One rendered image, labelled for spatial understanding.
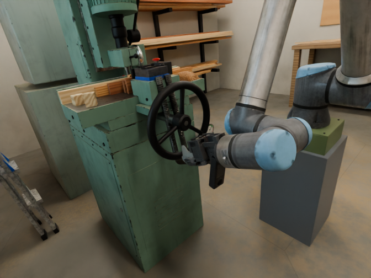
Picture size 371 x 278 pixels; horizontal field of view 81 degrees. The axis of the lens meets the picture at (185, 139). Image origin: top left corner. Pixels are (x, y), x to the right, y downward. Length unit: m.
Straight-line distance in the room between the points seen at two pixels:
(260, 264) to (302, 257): 0.22
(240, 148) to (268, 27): 0.35
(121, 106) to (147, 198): 0.45
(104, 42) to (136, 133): 0.43
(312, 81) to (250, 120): 0.53
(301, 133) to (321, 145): 0.53
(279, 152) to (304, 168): 0.69
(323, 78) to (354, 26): 0.28
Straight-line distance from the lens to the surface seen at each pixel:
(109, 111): 0.83
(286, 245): 1.44
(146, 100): 0.83
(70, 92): 0.96
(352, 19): 0.89
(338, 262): 1.45
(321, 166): 1.14
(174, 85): 0.73
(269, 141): 0.48
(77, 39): 1.18
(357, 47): 0.95
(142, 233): 1.15
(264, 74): 0.67
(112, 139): 0.86
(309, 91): 1.12
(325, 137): 1.10
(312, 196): 1.25
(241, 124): 0.65
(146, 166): 0.97
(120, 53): 0.97
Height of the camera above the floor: 1.08
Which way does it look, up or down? 25 degrees down
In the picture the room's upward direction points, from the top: 6 degrees counter-clockwise
